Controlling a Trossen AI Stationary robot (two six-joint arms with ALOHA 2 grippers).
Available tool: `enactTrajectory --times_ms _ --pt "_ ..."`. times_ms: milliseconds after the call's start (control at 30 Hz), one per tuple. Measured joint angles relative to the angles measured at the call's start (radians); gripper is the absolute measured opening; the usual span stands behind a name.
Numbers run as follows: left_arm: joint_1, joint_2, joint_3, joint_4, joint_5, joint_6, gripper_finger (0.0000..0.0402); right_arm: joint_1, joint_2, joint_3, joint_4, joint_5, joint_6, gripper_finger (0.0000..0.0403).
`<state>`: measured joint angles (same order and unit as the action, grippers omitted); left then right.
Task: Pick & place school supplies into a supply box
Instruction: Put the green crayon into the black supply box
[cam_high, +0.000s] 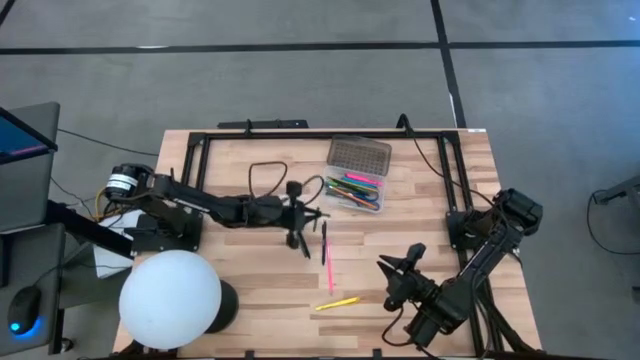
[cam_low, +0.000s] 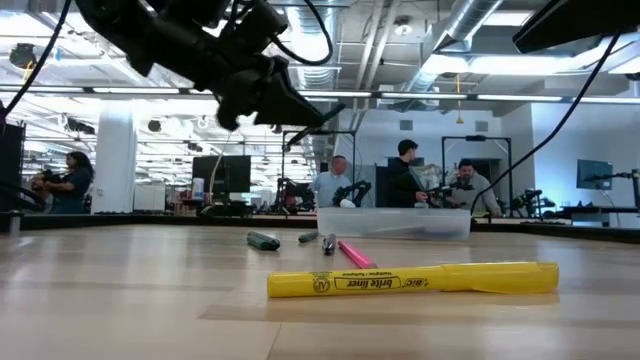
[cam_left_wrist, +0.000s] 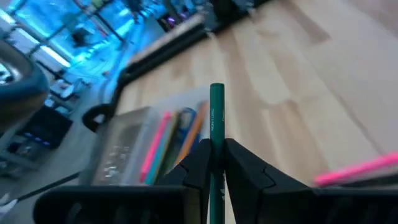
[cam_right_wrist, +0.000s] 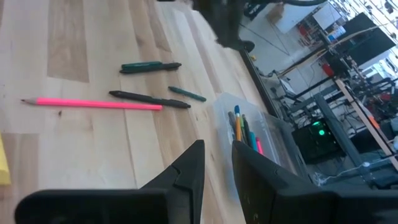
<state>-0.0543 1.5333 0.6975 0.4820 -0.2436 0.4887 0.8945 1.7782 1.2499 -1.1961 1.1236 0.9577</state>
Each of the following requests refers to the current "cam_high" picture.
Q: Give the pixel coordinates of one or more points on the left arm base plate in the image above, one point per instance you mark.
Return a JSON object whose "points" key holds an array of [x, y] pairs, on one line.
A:
{"points": [[170, 242]]}

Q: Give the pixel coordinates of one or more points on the black diagonal frame strut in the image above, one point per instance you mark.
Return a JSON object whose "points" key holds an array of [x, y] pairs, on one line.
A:
{"points": [[505, 330]]}

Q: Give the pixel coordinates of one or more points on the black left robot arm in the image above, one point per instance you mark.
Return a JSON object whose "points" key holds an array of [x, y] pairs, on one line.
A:
{"points": [[200, 205]]}

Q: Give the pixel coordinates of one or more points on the white globe lamp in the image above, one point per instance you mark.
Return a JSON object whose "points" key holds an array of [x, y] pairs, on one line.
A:
{"points": [[170, 300]]}

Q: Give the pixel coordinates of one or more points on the black table clamp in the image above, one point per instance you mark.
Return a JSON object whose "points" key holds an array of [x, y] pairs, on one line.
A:
{"points": [[377, 355], [249, 355]]}

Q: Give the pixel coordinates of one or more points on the clear plastic supply box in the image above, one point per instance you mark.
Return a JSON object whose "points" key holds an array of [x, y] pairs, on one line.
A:
{"points": [[360, 155]]}

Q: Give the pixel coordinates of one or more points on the thin pink pen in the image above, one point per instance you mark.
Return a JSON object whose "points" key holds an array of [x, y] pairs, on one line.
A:
{"points": [[330, 270]]}

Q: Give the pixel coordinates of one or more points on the short dark pen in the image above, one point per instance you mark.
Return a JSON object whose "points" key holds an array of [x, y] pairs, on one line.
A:
{"points": [[315, 226]]}

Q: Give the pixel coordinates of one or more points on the grey side desk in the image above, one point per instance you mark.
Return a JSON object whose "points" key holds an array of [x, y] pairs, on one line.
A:
{"points": [[20, 250]]}

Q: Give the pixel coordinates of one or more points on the black support beam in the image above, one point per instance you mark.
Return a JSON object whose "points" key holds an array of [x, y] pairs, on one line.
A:
{"points": [[85, 230]]}

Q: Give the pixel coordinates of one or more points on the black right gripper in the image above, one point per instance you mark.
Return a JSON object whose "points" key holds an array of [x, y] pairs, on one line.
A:
{"points": [[415, 290]]}

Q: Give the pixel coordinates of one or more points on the white label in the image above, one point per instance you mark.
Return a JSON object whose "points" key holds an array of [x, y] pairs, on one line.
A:
{"points": [[476, 130]]}

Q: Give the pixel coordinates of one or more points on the black power strip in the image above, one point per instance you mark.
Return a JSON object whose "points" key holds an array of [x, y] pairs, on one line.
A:
{"points": [[270, 124]]}

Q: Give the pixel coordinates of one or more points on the grey open laptop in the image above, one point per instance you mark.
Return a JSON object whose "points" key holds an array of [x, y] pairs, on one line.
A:
{"points": [[30, 190]]}

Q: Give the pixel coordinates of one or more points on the grey metal stand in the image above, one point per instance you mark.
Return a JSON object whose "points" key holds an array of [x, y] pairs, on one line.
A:
{"points": [[622, 190]]}

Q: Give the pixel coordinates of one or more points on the white box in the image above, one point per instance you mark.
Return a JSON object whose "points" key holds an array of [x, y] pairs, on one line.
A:
{"points": [[107, 265]]}

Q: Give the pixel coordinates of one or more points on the pink highlighter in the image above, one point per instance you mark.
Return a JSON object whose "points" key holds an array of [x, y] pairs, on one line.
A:
{"points": [[364, 179]]}

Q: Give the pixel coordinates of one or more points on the black computer mouse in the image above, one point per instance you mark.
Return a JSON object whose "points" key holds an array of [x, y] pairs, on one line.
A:
{"points": [[24, 307]]}

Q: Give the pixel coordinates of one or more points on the black round lamp base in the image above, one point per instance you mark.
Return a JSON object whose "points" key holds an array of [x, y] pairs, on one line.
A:
{"points": [[227, 305]]}

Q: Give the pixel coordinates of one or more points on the teal marker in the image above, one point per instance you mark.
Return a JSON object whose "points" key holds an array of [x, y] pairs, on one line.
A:
{"points": [[357, 184]]}

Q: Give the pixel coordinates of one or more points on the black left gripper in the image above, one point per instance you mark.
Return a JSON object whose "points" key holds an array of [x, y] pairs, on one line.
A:
{"points": [[275, 212]]}

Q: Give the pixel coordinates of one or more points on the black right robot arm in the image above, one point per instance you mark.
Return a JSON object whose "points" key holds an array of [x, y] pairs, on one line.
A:
{"points": [[480, 265]]}

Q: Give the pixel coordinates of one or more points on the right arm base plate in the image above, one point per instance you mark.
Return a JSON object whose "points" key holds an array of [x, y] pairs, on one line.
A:
{"points": [[455, 235]]}

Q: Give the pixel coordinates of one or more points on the long black pen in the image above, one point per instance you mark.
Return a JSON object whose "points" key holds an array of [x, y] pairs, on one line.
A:
{"points": [[324, 245]]}

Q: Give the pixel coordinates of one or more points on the black aluminium table frame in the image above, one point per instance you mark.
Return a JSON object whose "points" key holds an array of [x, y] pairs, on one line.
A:
{"points": [[320, 135]]}

